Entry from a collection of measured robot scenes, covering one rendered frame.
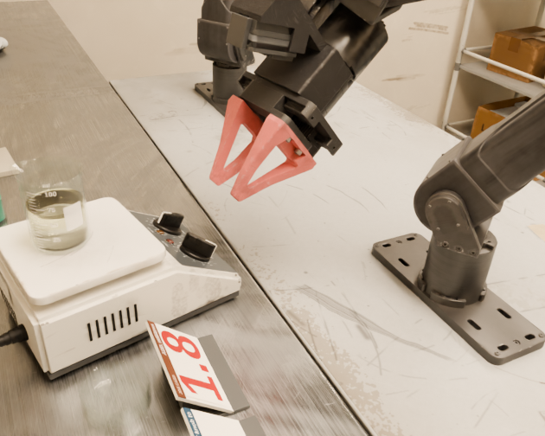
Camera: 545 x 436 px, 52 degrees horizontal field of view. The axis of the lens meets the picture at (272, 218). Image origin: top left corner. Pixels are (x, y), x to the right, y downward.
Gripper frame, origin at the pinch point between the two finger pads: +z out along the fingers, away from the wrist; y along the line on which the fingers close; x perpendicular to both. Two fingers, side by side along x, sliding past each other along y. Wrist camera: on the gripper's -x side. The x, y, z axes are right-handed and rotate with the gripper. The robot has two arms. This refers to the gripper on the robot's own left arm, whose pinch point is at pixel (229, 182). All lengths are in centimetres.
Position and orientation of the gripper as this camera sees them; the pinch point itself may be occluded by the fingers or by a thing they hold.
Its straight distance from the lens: 51.6
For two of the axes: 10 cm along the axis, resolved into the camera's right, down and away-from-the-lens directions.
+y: 6.0, 4.5, -6.6
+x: 4.8, 4.6, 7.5
